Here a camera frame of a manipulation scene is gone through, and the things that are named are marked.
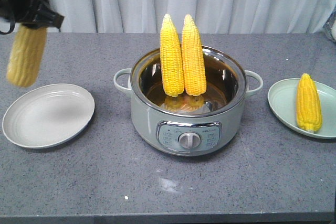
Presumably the pale yellow corn cob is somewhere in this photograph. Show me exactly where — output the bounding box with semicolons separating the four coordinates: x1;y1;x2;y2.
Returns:
6;25;47;87

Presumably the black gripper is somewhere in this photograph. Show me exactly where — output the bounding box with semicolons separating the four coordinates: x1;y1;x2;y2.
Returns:
1;0;64;29

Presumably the white pleated curtain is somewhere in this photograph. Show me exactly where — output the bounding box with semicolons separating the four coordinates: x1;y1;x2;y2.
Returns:
50;0;335;34

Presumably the light green plate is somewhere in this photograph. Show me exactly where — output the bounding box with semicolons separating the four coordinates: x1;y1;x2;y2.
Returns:
267;78;335;139

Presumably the green electric cooking pot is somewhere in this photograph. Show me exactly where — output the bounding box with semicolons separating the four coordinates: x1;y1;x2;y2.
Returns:
114;46;263;156

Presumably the cream white plate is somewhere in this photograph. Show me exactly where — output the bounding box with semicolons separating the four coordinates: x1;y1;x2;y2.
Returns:
2;83;95;149

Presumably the bright yellow corn cob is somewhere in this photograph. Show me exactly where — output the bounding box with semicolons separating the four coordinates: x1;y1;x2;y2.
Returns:
296;73;323;133

